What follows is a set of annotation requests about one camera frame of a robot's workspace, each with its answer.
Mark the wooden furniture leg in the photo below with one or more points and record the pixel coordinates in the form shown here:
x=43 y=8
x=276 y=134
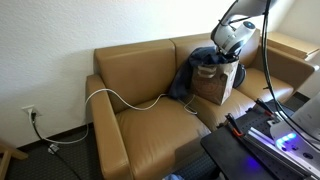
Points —
x=6 y=160

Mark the tan wooden side table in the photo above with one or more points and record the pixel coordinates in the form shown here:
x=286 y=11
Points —
x=286 y=43

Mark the tan leather sofa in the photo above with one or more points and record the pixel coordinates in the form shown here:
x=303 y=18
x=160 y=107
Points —
x=150 y=143

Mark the white wall outlet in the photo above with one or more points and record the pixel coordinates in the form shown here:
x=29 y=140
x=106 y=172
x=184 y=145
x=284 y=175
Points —
x=29 y=109

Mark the blue fabric scrap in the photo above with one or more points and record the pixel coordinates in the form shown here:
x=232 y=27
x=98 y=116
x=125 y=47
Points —
x=173 y=177

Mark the silver robot base rail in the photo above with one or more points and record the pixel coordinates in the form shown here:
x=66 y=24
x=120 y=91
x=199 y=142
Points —
x=266 y=140

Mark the brown printed paper bag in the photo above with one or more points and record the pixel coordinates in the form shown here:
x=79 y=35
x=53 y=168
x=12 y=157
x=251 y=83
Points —
x=213 y=85

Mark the white floor power adapter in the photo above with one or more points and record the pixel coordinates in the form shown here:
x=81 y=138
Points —
x=53 y=148

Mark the black robot table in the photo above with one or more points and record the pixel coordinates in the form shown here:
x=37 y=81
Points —
x=226 y=153

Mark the grey dotted floor mat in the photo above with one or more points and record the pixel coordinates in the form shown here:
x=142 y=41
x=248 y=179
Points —
x=196 y=166

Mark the blue denim jeans cloth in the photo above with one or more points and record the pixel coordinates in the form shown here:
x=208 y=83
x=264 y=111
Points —
x=181 y=78

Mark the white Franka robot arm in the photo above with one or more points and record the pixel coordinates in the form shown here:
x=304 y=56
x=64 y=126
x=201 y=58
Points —
x=230 y=36

